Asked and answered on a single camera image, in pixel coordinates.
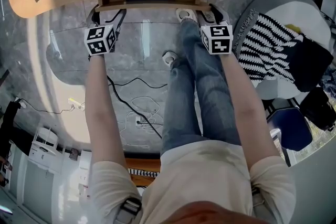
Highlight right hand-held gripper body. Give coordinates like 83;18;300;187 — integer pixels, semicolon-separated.
199;20;234;56

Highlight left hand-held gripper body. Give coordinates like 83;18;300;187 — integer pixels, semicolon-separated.
83;18;124;57

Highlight wooden drawer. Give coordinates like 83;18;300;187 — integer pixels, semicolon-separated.
94;0;212;13

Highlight person's left forearm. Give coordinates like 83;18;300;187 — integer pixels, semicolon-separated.
84;54;130;167

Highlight person's right forearm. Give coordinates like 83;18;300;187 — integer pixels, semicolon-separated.
219;52;282;166

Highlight person's right shoe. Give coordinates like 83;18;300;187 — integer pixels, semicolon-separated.
175;7;198;24

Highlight person's shoe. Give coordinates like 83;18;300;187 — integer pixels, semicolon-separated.
175;7;198;24
162;50;180;67

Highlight black white zigzag blanket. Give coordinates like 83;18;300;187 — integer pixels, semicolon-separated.
232;9;334;93

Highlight person's blue jeans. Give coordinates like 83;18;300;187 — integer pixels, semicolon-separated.
160;19;242;157

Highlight person's left shoe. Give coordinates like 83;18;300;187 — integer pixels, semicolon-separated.
162;50;180;67

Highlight white power strip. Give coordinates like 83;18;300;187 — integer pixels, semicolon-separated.
67;97;86;112

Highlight small yellow item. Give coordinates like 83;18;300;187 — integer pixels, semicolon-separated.
285;23;303;34

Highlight white round side table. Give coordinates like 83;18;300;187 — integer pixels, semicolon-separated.
28;126;59;157

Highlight dark blue chair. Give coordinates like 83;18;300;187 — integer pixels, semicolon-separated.
265;106;314;152

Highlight blue checked cloth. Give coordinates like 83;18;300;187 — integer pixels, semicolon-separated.
317;70;336;95

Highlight black bag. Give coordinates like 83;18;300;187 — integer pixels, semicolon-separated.
299;86;336;132

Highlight orange stool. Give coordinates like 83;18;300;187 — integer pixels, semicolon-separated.
124;157;162;187

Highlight person's white shirt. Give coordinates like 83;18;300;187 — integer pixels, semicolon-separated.
90;140;297;224

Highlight small striped cloth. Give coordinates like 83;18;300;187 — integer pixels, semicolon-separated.
128;168;160;179

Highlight white low cabinet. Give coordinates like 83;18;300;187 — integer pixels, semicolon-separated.
22;157;91;218

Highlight person's head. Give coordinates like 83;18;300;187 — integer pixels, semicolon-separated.
157;200;275;224

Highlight thick black floor cable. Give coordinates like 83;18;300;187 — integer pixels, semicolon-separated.
106;74;169;140

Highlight white floor cable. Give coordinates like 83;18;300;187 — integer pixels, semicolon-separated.
119;96;161;150

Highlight thin black floor cable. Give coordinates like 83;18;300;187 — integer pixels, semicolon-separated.
15;98;71;115

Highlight grey harness strap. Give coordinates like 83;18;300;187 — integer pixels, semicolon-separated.
113;196;143;224
250;186;272;220

